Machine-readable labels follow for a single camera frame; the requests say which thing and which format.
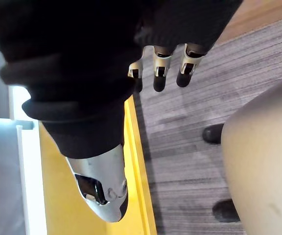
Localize silver robot leg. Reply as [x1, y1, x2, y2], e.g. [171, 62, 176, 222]
[222, 73, 282, 235]

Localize dark robot foot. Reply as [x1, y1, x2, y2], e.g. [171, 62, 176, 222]
[202, 123, 225, 144]
[211, 199, 241, 223]

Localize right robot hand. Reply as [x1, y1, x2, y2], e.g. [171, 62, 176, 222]
[0, 0, 244, 223]

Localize white shelf frame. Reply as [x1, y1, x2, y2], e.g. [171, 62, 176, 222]
[8, 85, 48, 235]

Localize yellow shelf board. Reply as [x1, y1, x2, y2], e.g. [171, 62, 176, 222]
[38, 94, 158, 235]

